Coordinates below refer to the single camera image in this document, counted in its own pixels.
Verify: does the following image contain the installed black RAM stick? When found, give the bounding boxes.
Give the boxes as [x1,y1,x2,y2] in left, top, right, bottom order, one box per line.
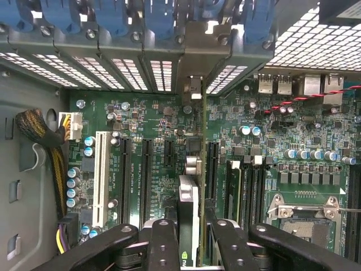
[227,160,243,221]

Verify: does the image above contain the long black expansion slot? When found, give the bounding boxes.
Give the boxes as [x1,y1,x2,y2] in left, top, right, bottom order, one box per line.
[207,141,220,200]
[140,138,153,226]
[119,137,133,226]

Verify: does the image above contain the CPU socket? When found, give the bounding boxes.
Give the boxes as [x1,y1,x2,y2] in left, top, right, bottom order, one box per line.
[265,191,344,255]

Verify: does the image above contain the socket locking lever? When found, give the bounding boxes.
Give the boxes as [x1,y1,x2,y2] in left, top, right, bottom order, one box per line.
[266,206,361,217]

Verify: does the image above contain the white expansion slot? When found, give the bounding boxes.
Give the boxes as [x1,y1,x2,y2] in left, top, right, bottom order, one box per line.
[92,130,110,229]

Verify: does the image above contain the short black expansion slot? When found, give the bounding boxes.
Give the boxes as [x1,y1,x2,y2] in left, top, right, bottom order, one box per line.
[164,139,175,168]

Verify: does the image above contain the green motherboard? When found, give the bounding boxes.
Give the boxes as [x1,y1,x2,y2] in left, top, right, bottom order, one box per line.
[66,81,361,263]

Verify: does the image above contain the white power connector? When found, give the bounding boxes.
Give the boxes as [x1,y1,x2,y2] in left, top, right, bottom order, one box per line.
[58,111,83,142]

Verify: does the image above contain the black and silver PC case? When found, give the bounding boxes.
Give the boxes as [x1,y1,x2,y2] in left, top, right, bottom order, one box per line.
[0,0,361,271]

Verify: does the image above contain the metal rear port block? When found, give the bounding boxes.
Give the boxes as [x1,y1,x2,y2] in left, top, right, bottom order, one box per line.
[277,74,293,95]
[322,73,345,106]
[257,73,275,95]
[302,73,323,96]

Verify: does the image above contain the blue slot retention clip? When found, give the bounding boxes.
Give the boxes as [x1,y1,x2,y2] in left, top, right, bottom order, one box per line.
[0,0,35,32]
[143,0,178,40]
[42,0,83,32]
[94,0,130,35]
[243,0,276,43]

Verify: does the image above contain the black connector with coloured wires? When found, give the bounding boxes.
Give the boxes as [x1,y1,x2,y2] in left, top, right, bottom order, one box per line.
[55,212,80,255]

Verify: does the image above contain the yellow black braided power wires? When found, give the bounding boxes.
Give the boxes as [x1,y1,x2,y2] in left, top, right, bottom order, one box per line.
[15,108,68,221]

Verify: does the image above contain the red black twisted wire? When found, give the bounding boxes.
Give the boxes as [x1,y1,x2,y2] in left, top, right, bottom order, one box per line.
[263,85,361,114]

